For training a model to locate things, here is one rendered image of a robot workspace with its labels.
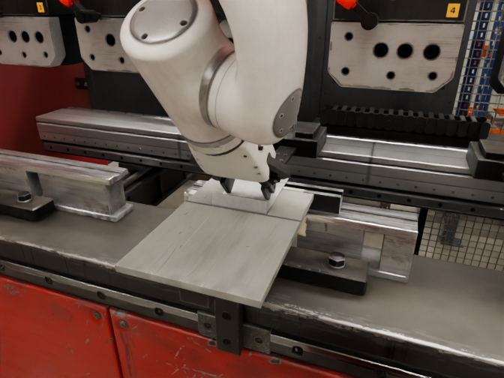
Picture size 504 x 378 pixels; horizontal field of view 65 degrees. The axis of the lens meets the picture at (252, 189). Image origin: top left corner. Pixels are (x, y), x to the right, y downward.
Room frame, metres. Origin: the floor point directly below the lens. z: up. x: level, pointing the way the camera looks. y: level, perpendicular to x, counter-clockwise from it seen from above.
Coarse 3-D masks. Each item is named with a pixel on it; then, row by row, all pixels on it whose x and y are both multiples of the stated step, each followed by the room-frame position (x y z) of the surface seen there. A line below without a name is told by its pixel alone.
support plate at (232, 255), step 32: (288, 192) 0.56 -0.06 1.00; (160, 224) 0.46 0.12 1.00; (192, 224) 0.46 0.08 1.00; (224, 224) 0.46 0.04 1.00; (256, 224) 0.46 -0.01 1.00; (288, 224) 0.46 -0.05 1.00; (128, 256) 0.39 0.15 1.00; (160, 256) 0.39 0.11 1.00; (192, 256) 0.39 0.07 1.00; (224, 256) 0.39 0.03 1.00; (256, 256) 0.39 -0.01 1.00; (192, 288) 0.34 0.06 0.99; (224, 288) 0.33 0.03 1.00; (256, 288) 0.33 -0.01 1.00
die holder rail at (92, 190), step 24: (0, 168) 0.78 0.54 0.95; (24, 168) 0.75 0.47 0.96; (48, 168) 0.73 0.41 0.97; (72, 168) 0.73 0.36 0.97; (96, 168) 0.73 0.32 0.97; (120, 168) 0.73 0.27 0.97; (48, 192) 0.74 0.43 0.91; (72, 192) 0.72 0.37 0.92; (96, 192) 0.70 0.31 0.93; (120, 192) 0.72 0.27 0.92; (96, 216) 0.70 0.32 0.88; (120, 216) 0.69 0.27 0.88
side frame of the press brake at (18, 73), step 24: (0, 72) 1.12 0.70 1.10; (24, 72) 1.19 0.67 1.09; (48, 72) 1.27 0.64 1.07; (72, 72) 1.37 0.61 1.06; (0, 96) 1.10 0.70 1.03; (24, 96) 1.17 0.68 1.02; (48, 96) 1.25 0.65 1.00; (72, 96) 1.35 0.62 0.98; (0, 120) 1.08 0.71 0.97; (24, 120) 1.15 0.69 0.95; (0, 144) 1.06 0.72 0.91; (24, 144) 1.13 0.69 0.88
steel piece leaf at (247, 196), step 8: (240, 184) 0.59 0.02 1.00; (248, 184) 0.59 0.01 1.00; (256, 184) 0.59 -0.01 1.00; (280, 184) 0.59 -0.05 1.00; (224, 192) 0.56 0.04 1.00; (232, 192) 0.56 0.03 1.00; (240, 192) 0.56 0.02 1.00; (248, 192) 0.56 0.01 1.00; (256, 192) 0.56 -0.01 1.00; (216, 200) 0.52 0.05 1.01; (224, 200) 0.51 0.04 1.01; (232, 200) 0.51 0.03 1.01; (240, 200) 0.50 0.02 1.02; (248, 200) 0.50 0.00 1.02; (256, 200) 0.50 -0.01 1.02; (264, 200) 0.49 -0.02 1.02; (272, 200) 0.53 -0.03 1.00; (232, 208) 0.51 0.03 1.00; (240, 208) 0.50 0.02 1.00; (248, 208) 0.50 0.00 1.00; (256, 208) 0.49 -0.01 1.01; (264, 208) 0.49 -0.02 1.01
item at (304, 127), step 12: (300, 132) 0.77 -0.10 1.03; (312, 132) 0.77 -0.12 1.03; (324, 132) 0.82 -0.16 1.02; (276, 144) 0.78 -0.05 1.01; (288, 144) 0.77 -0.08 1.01; (300, 144) 0.76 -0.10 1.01; (312, 144) 0.75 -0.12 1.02; (324, 144) 0.83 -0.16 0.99; (276, 156) 0.71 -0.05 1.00; (288, 156) 0.71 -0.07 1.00; (300, 156) 0.76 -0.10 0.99; (312, 156) 0.75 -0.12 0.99
